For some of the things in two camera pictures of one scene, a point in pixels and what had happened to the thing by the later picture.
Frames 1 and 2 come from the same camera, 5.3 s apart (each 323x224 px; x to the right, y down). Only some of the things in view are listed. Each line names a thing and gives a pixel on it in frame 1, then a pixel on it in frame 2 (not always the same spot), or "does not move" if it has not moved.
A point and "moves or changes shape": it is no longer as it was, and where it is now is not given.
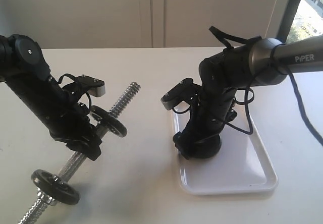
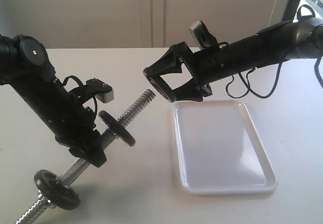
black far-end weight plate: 107,120 moves or changes shape
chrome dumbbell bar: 41,202 → 42,206
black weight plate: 205,148 → 159,85
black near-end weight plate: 56,187 moves or changes shape
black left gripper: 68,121 does not move
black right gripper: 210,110 → 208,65
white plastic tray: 241,165 does not move
